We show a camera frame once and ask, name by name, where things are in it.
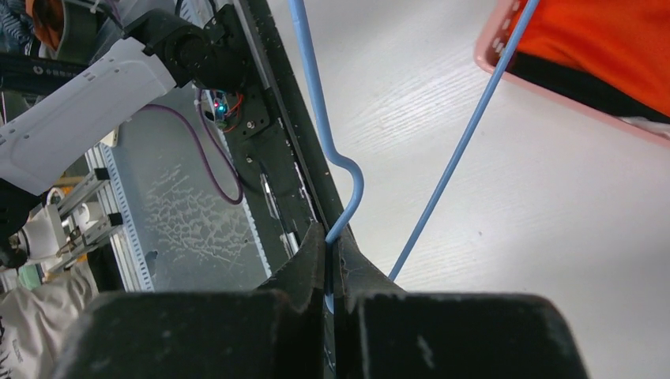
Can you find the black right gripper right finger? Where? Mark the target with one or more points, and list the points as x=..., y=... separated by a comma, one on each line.
x=383, y=331

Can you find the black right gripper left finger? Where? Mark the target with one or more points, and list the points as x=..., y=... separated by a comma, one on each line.
x=273, y=331

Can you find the light blue wire hanger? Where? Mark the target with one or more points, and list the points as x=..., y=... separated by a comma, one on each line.
x=400, y=85

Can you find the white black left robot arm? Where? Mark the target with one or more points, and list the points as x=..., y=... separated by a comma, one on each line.
x=159, y=51

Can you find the dark garment under orange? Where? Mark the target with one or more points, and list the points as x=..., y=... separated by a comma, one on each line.
x=581, y=87

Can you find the orange folded garment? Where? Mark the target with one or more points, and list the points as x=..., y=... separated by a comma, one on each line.
x=624, y=43

